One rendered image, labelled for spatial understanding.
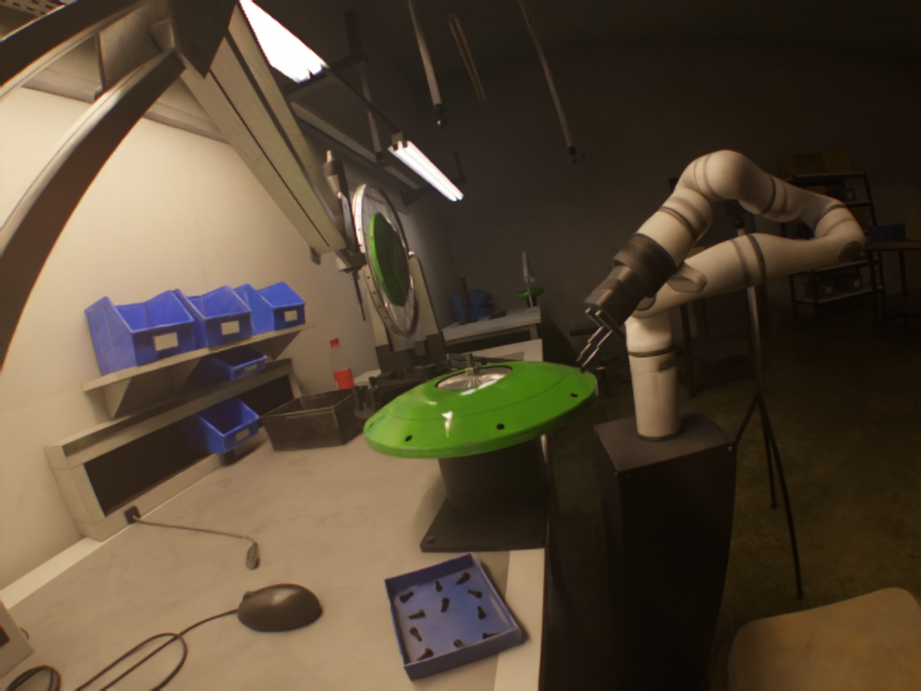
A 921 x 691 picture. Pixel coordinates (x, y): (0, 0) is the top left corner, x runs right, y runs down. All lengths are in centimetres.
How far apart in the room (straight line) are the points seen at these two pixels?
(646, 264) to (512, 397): 24
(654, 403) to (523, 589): 48
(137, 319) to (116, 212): 31
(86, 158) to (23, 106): 113
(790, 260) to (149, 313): 144
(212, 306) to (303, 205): 89
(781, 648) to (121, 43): 94
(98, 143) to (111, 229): 108
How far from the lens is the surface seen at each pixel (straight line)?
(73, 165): 15
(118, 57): 28
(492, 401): 43
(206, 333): 108
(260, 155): 39
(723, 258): 75
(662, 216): 56
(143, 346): 96
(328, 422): 98
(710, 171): 61
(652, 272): 53
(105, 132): 17
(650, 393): 78
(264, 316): 132
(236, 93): 34
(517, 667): 36
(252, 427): 117
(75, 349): 110
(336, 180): 68
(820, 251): 80
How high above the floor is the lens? 120
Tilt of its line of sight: 7 degrees down
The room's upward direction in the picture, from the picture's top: 13 degrees counter-clockwise
